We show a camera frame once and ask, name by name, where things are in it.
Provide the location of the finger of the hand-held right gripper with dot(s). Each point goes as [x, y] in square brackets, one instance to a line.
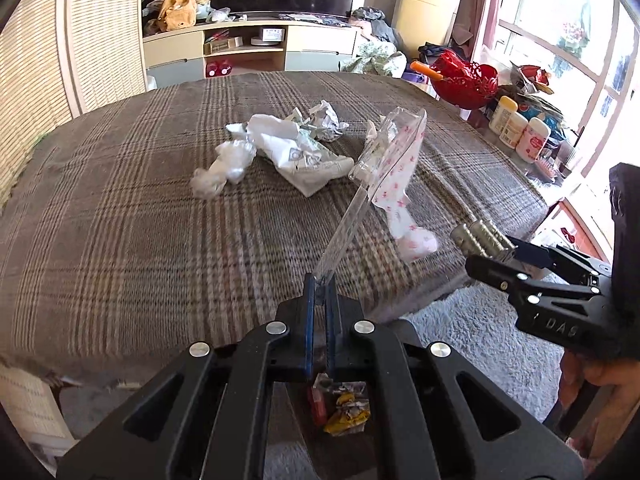
[560, 259]
[530, 285]

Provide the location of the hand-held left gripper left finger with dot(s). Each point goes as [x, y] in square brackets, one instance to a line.
[308, 330]

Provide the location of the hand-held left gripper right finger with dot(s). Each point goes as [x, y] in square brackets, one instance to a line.
[331, 330]

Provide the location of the silver ribbed metal cylinder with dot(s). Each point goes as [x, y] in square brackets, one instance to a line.
[482, 239]

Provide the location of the red snack can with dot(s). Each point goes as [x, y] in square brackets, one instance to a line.
[317, 405]

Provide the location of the yellow wrapper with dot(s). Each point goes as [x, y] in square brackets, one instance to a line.
[345, 415]

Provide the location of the dark waste bin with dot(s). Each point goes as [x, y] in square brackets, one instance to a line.
[295, 440]

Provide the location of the pink printed plastic bag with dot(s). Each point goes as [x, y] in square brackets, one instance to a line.
[395, 170]

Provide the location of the person's right hand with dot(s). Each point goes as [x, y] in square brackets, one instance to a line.
[607, 375]

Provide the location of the white pink label bottle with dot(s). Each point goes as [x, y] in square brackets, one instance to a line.
[532, 140]

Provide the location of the white yellow label bottle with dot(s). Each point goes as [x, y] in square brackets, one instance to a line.
[514, 131]

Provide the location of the yellow capped white bottle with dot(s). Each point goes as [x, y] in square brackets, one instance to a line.
[502, 115]

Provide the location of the plaid fringed tablecloth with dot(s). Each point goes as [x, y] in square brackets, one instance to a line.
[175, 240]

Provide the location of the white printed paper bag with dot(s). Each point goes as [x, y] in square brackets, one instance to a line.
[295, 152]

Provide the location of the crumpled clear plastic wrap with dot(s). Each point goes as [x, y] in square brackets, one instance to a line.
[225, 167]

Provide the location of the red snack bag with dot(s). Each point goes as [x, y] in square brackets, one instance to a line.
[535, 77]

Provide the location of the red openwork basket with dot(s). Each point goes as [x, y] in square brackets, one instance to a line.
[465, 80]

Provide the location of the orange stick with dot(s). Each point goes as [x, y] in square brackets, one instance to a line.
[425, 69]

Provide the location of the large window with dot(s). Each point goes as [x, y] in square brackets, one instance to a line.
[565, 25]

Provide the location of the purple curtain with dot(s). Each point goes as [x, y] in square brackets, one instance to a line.
[477, 5]

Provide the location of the floral green cloth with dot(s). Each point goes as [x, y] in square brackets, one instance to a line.
[375, 60]

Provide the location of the red cabinet ornaments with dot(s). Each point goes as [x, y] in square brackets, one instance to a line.
[219, 69]

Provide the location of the beige television cabinet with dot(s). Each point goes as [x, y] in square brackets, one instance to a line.
[295, 50]

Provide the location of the white woven basket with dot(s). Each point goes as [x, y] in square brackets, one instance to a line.
[30, 405]

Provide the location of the cream standing air conditioner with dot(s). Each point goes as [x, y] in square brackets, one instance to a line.
[430, 0]

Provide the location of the round white device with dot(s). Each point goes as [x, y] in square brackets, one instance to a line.
[267, 36]

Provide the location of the flat cardboard box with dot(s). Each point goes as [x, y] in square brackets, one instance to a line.
[222, 46]

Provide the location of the grey clothes pile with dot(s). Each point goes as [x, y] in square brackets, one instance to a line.
[375, 25]

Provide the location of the small crumpled white bag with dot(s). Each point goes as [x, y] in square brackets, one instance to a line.
[220, 15]

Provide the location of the yellow plush bag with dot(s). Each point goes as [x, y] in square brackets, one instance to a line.
[176, 10]

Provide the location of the bamboo folding screen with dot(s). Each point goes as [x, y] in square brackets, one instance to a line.
[65, 60]

